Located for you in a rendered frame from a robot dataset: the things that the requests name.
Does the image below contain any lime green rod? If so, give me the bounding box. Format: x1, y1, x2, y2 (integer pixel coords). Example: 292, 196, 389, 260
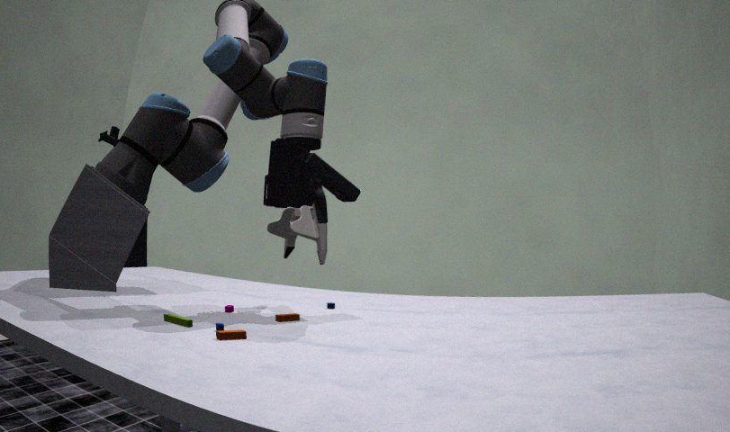
164, 314, 193, 328

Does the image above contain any orange rod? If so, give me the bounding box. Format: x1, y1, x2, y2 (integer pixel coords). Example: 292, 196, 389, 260
216, 330, 247, 340
275, 313, 300, 322

